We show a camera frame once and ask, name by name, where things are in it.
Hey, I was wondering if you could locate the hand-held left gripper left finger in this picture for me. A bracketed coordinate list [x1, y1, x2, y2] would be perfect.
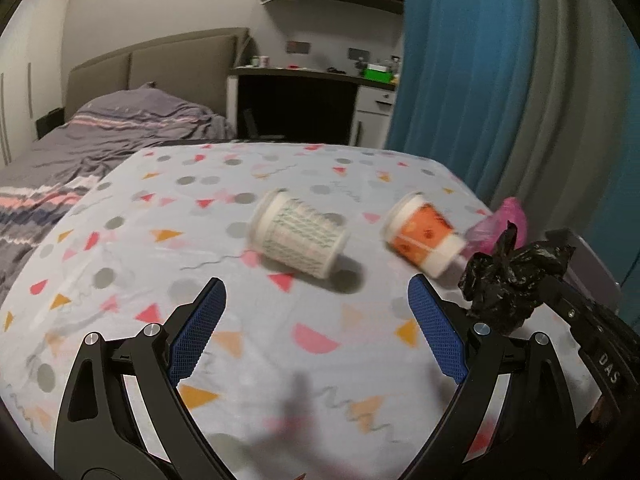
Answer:
[54, 277, 236, 480]

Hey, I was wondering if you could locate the blue and grey curtain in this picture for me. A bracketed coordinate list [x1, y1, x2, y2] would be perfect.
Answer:
[385, 0, 640, 286]

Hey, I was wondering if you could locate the black plastic bag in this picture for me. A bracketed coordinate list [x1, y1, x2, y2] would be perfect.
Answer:
[459, 220, 576, 336]

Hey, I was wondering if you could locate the white wardrobe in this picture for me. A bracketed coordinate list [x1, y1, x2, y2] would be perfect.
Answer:
[0, 0, 76, 168]

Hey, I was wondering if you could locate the grey striped duvet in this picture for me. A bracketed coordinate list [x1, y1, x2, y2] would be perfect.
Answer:
[0, 82, 236, 286]

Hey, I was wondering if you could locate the white patterned paper cup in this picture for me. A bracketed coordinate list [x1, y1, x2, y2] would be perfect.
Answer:
[247, 189, 351, 280]

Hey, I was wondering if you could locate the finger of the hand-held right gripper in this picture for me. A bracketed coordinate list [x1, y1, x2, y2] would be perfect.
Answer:
[540, 277, 608, 333]

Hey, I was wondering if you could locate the green box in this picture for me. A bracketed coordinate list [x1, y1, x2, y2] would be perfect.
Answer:
[362, 64, 395, 83]

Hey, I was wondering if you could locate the dark chair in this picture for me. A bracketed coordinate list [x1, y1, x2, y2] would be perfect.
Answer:
[242, 108, 286, 141]

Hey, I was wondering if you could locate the white drawer cabinet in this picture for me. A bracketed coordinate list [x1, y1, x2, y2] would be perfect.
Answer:
[352, 85, 398, 150]

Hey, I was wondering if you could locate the grey padded headboard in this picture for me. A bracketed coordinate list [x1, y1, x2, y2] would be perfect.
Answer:
[65, 27, 251, 121]

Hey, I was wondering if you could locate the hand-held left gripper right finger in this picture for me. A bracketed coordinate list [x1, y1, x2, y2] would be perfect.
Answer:
[397, 276, 581, 480]

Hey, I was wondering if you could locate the grey plastic bin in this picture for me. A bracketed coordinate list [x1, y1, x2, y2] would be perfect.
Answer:
[545, 229, 623, 316]

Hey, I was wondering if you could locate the dark desk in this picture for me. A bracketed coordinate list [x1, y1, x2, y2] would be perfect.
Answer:
[227, 65, 401, 148]

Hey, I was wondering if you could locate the black bedside stand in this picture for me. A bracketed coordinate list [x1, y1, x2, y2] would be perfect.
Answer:
[36, 107, 67, 140]

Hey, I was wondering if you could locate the orange and white paper cup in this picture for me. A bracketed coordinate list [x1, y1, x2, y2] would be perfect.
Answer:
[382, 191, 467, 278]

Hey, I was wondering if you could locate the pink plastic bag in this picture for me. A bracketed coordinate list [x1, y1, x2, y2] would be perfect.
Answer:
[465, 197, 528, 256]

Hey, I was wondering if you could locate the patterned tablecloth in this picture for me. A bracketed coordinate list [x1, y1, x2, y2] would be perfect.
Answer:
[0, 142, 601, 480]

